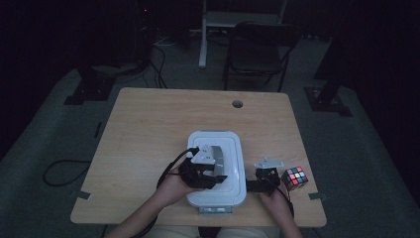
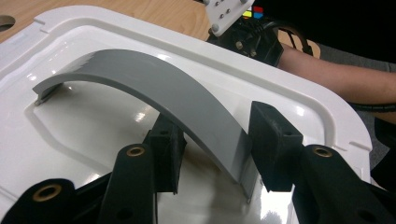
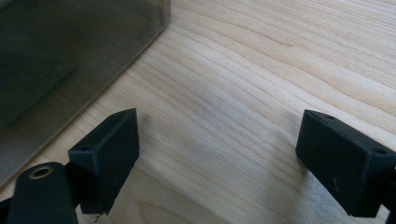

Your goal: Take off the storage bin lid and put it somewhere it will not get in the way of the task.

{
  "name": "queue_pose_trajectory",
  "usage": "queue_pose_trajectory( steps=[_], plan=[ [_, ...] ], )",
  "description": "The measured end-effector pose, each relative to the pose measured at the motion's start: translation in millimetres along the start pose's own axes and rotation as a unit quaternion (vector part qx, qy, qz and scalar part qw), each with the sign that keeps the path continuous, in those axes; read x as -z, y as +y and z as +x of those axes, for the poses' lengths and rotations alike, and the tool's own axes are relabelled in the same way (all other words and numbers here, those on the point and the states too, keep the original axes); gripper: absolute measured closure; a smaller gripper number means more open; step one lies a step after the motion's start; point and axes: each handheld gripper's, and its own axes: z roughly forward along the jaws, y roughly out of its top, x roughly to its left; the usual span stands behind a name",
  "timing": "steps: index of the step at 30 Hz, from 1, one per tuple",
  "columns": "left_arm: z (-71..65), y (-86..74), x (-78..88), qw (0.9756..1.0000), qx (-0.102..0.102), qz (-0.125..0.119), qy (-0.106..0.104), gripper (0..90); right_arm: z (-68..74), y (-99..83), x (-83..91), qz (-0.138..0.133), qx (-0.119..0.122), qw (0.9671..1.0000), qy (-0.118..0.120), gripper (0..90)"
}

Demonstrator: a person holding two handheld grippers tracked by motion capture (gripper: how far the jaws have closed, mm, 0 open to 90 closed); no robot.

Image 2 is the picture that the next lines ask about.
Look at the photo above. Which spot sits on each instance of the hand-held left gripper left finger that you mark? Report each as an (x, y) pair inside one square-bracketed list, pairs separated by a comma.
[(165, 155)]

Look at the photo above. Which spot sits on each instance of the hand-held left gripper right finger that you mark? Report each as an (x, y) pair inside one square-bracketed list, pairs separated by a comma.
[(277, 149)]

